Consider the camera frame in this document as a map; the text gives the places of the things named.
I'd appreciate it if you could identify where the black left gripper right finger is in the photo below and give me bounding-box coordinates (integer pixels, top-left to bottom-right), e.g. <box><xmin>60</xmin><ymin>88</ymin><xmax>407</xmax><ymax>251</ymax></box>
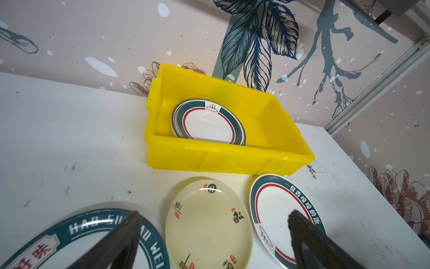
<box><xmin>288</xmin><ymin>210</ymin><xmax>364</xmax><ymax>269</ymax></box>

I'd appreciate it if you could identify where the large green rim lettered plate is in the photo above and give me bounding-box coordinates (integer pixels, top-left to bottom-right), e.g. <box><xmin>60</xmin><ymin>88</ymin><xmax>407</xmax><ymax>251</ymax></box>
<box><xmin>1</xmin><ymin>208</ymin><xmax>171</xmax><ymax>269</ymax></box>

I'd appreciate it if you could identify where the aluminium frame post right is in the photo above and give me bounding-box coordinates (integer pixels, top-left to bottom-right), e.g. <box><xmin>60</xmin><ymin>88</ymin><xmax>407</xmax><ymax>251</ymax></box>
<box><xmin>325</xmin><ymin>37</ymin><xmax>430</xmax><ymax>136</ymax></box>

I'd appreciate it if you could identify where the yellow plastic bin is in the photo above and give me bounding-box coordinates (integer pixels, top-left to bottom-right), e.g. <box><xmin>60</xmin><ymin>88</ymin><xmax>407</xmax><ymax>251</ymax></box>
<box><xmin>144</xmin><ymin>64</ymin><xmax>315</xmax><ymax>175</ymax></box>

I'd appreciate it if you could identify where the green red rim plate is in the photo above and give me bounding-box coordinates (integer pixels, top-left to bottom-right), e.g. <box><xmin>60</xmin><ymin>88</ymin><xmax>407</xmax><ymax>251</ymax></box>
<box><xmin>171</xmin><ymin>99</ymin><xmax>246</xmax><ymax>146</ymax></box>
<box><xmin>249</xmin><ymin>174</ymin><xmax>326</xmax><ymax>269</ymax></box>

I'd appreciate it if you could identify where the cream plate with characters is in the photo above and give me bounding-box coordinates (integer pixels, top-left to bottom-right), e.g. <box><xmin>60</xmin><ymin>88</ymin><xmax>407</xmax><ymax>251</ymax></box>
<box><xmin>165</xmin><ymin>178</ymin><xmax>253</xmax><ymax>269</ymax></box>

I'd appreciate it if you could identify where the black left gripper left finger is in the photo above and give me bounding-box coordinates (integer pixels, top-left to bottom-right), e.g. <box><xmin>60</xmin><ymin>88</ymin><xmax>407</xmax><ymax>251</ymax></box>
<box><xmin>69</xmin><ymin>211</ymin><xmax>142</xmax><ymax>269</ymax></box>

